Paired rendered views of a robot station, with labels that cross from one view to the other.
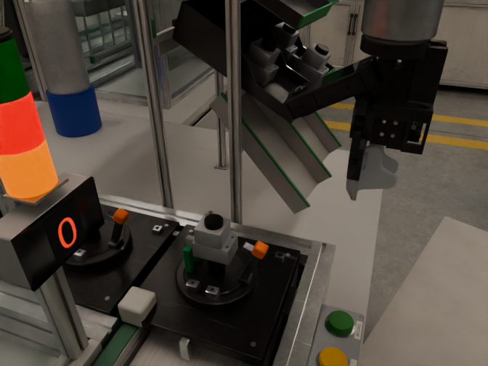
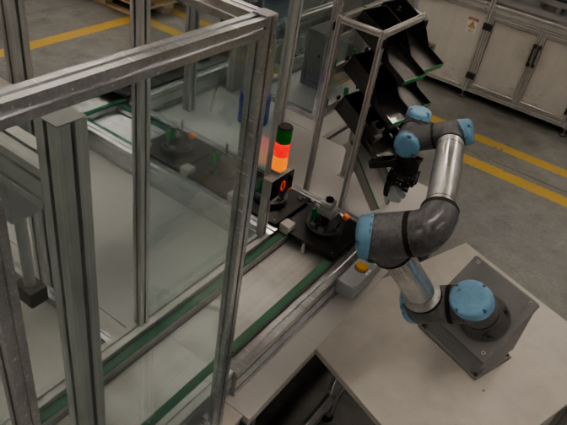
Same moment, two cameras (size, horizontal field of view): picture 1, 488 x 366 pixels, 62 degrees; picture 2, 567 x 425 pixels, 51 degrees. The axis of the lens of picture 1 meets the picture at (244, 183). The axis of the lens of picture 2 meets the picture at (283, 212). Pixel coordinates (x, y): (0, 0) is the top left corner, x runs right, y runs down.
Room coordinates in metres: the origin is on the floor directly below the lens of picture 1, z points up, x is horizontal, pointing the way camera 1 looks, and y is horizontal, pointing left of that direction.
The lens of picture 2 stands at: (-1.27, -0.10, 2.31)
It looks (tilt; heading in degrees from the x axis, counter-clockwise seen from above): 36 degrees down; 10
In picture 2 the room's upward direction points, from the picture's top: 10 degrees clockwise
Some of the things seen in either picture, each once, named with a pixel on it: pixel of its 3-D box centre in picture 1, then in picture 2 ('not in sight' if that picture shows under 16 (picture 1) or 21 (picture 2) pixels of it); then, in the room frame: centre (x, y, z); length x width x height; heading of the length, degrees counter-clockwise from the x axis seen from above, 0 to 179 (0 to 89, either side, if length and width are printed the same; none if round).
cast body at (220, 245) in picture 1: (208, 234); (326, 205); (0.50, 0.06, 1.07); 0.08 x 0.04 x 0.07; 70
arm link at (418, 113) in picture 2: not in sight; (415, 126); (0.44, -0.16, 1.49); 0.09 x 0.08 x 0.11; 174
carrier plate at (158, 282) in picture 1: (217, 282); (323, 229); (0.49, 0.05, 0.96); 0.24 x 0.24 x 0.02; 70
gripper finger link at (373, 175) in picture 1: (372, 178); (392, 197); (0.42, -0.16, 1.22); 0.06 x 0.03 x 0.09; 70
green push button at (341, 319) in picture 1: (340, 324); not in sight; (0.41, -0.15, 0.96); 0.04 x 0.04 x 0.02
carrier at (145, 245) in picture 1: (89, 229); (270, 188); (0.58, 0.29, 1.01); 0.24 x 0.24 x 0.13; 70
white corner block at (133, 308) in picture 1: (137, 306); (287, 227); (0.44, 0.17, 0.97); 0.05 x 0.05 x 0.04; 70
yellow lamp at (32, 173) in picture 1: (25, 165); (279, 161); (0.35, 0.22, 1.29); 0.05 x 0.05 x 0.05
